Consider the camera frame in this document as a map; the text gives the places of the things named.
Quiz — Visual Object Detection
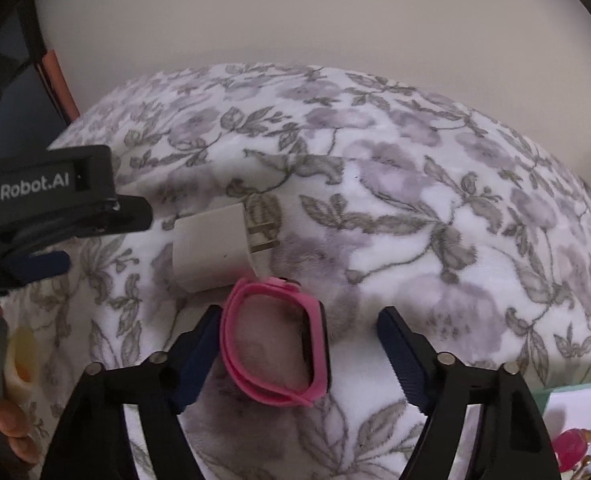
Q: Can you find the dark blue cabinet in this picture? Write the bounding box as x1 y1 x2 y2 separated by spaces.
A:
0 3 72 159

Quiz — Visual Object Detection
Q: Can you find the white charger cube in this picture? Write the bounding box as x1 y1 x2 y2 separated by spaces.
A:
172 203 278 294

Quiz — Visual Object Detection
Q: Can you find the floral grey white blanket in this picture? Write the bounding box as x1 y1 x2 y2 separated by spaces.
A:
4 64 591 479

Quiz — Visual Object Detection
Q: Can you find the teal white tray box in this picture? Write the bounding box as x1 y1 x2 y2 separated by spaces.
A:
534 382 591 479

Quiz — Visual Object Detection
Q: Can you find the pink smart watch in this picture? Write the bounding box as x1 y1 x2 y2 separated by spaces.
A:
219 278 331 408

